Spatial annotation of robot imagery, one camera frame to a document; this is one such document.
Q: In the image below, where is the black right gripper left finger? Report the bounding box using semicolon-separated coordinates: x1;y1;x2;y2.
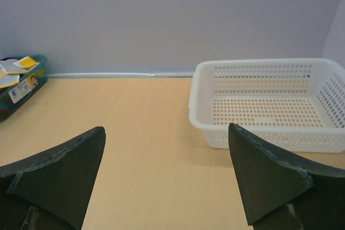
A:
1;127;106;229

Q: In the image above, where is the teal plastic bin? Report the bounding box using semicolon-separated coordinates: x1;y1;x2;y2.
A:
1;55;47;122

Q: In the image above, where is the yellow grey duck towel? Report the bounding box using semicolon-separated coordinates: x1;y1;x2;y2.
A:
1;56;39;90

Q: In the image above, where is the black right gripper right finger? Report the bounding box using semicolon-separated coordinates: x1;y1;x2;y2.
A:
228;123;344;229

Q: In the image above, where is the white plastic mesh basket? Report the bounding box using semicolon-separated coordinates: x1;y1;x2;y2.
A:
188;58;344;153

